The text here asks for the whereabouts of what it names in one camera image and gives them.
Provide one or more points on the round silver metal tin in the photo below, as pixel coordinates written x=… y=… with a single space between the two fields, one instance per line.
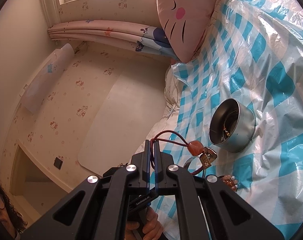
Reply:
x=232 y=126

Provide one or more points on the person's head with glasses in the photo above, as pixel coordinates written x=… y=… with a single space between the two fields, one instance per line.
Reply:
x=10 y=218

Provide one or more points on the black wall switch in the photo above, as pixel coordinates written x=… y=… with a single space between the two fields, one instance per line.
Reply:
x=58 y=162

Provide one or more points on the blue white checkered plastic sheet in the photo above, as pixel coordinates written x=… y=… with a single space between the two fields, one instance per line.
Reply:
x=252 y=51

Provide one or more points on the white wall air conditioner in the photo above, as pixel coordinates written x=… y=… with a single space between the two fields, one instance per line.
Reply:
x=44 y=80

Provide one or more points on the white quilted bedding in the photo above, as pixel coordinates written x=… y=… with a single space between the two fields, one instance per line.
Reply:
x=172 y=96

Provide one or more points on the white bed side board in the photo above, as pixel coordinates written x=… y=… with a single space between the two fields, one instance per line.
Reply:
x=134 y=104

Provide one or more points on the cartoon print curtain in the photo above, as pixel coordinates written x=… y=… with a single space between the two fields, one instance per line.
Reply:
x=126 y=35

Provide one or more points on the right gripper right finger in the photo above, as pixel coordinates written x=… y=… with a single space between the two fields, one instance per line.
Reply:
x=206 y=207

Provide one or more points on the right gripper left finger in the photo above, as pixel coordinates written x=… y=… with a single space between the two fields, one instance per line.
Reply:
x=96 y=208

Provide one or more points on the pink cat face pillow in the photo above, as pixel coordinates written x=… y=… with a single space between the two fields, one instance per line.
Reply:
x=184 y=23

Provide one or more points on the person's left hand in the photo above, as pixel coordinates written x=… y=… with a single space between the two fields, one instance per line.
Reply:
x=152 y=229

